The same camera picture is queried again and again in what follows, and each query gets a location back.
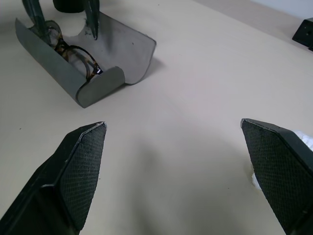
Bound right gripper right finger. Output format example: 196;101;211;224
240;118;313;235

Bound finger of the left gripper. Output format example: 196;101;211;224
84;0;100;41
22;0;49;43

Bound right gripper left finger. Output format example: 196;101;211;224
0;121;108;235

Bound tortoiseshell glasses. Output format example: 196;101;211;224
45;21;105;83

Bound black cylindrical cup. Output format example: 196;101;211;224
53;0;85;14

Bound grey open glasses case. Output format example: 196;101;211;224
15;11;157;109

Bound small black box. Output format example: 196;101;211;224
291;18;313;52

